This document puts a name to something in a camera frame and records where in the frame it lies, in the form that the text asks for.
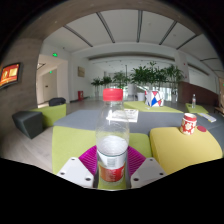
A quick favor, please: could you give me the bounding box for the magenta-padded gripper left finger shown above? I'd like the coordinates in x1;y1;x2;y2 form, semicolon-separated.
56;144;100;190

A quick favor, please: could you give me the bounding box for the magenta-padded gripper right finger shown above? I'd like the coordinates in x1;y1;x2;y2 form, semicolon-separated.
125;145;168;190

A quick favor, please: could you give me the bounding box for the clear red-capped water bottle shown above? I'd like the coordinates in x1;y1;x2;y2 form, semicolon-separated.
95;87;131;186

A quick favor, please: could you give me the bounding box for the green upholstered seat block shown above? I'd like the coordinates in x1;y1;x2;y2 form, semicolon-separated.
51;125;153;191
185;102;210;115
123;100;184;114

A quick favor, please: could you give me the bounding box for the yellow upholstered seat block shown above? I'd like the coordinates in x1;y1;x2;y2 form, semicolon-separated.
148;125;224;176

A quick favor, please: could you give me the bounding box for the grey upholstered seat block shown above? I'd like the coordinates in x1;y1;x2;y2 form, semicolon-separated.
188;110;224;132
53;109;189;136
205;128;224;158

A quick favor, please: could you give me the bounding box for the white printed magazine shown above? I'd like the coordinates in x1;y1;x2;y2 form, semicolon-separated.
105;108;140;123

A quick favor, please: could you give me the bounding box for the red and white patterned mug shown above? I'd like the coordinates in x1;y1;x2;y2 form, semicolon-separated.
179;112;198;136

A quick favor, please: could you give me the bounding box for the green ottoman cube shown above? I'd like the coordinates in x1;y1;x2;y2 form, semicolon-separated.
30;103;67;128

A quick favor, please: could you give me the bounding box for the dark grey ottoman cube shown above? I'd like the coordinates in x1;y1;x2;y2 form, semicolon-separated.
11;110;44;140

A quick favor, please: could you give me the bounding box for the white red blue geometric cube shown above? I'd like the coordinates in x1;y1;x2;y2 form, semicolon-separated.
144;89;165;108

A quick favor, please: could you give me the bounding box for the yellow and white booklet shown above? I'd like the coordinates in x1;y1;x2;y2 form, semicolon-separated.
197;112;218;123

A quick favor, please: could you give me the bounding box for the dark wooden bench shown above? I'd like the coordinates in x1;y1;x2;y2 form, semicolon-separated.
214;105;224;117

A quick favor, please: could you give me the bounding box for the group of green potted plants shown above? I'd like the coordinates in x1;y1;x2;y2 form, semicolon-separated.
90;60;185;101

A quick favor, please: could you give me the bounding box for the beige wall plaque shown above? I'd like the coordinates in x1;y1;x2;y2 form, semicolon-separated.
77;66;86;78

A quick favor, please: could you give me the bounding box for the orange wall screen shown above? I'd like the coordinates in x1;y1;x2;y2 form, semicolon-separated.
0;62;22;90

